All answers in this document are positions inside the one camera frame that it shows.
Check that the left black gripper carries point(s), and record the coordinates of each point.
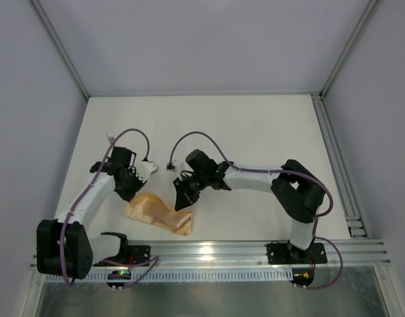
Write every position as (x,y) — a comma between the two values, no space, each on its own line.
(128,183)

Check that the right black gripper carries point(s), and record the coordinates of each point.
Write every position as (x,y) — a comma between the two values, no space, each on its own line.
(186,184)

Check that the orange cloth napkin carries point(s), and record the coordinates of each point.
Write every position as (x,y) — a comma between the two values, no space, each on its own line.
(150,209)

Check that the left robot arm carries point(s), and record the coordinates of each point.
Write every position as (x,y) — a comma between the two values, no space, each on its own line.
(63,245)

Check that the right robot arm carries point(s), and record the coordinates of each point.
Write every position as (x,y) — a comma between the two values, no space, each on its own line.
(298,192)

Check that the left black controller board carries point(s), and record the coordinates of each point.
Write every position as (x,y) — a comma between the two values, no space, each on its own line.
(118,279)

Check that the black controller board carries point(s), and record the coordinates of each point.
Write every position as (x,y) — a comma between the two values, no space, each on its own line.
(118,279)
(302,278)

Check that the right black controller board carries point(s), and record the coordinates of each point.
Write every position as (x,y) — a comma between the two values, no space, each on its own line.
(302,278)

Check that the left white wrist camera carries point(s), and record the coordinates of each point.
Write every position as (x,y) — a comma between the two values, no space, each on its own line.
(145,169)

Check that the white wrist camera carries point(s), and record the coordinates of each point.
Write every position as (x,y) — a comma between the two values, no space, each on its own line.
(145,169)
(175,166)

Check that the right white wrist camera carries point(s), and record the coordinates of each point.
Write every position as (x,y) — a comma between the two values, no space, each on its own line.
(175,166)

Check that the silver fork pink handle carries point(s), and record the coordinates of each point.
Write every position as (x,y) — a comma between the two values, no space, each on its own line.
(110,137)

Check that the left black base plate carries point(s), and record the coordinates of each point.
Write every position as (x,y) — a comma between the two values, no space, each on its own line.
(138,255)

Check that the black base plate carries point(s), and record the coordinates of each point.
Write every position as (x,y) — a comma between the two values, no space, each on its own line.
(283,253)
(138,255)

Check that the white slotted cable duct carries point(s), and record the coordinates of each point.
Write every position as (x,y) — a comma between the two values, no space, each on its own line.
(197,275)

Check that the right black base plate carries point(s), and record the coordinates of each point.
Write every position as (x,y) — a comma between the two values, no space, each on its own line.
(283,253)

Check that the right side aluminium rail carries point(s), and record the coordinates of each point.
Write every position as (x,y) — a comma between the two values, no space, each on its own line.
(346,190)

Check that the left frame post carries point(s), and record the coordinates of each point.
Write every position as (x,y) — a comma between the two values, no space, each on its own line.
(58,46)

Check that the frame post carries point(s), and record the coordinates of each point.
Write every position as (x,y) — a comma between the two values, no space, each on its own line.
(58,46)
(351,43)

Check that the right frame post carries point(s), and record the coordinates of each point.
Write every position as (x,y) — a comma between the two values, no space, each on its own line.
(351,43)

